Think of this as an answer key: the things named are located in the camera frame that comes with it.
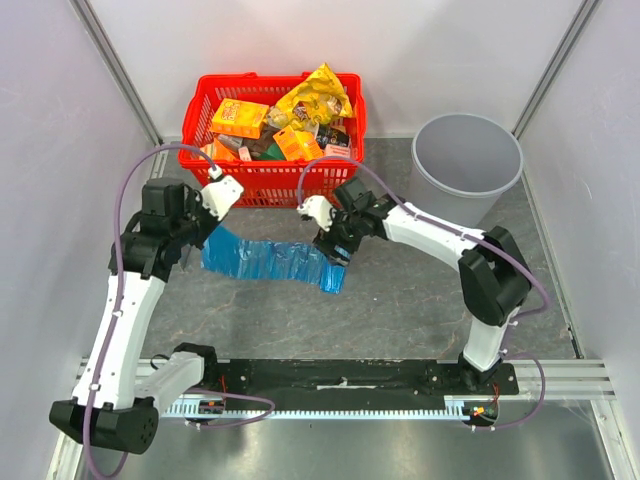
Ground blue trash bag roll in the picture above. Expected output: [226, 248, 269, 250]
[201, 226, 346, 294]

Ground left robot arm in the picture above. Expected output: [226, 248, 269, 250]
[49, 179, 225, 454]

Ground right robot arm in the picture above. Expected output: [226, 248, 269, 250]
[297, 177, 532, 394]

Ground grey plastic trash bin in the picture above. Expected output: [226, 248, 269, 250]
[406, 113, 523, 227]

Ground orange striped packet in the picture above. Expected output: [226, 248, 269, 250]
[200, 138, 239, 162]

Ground green packet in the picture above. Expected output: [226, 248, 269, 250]
[258, 143, 286, 161]

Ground small orange carton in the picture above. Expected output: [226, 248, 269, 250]
[273, 126, 324, 161]

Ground orange snack box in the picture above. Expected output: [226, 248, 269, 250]
[210, 98, 270, 139]

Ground red plastic shopping basket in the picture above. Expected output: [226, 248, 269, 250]
[177, 72, 367, 208]

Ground yellow chips bag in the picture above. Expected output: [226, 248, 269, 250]
[267, 63, 354, 131]

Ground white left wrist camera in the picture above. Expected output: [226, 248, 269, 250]
[201, 166, 244, 221]

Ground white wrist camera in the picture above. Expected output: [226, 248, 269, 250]
[201, 166, 244, 221]
[296, 195, 336, 232]

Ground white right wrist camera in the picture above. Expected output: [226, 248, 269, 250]
[296, 195, 336, 232]

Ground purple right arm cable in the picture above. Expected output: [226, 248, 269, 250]
[296, 155, 552, 432]

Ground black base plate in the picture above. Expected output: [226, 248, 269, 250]
[203, 359, 519, 409]

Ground grey slotted cable duct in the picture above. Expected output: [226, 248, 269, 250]
[161, 395, 498, 423]

